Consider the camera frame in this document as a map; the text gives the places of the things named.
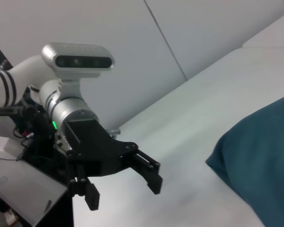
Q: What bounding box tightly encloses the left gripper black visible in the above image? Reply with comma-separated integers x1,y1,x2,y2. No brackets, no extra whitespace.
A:
64,119,163,211

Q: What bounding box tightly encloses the teal t-shirt with FREE print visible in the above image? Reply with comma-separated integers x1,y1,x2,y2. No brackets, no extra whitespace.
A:
205,92,284,227

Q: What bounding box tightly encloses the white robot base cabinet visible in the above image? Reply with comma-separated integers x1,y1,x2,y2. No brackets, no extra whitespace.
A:
0,138,68,227

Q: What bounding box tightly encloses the left gripper cable with plug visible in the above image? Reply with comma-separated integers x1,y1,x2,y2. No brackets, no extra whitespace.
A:
106,128,122,138

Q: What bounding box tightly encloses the black robot torso frame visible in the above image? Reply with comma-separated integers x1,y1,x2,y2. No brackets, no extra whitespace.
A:
0,37,70,190

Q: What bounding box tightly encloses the silver camera mount bracket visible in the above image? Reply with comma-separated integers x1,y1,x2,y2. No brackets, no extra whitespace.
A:
57,77,82,100

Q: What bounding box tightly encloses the thin black loose cable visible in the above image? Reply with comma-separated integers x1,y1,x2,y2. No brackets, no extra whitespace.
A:
0,155,23,163

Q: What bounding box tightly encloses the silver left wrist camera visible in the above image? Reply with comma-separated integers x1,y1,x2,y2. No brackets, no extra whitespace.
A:
41,43,115,79

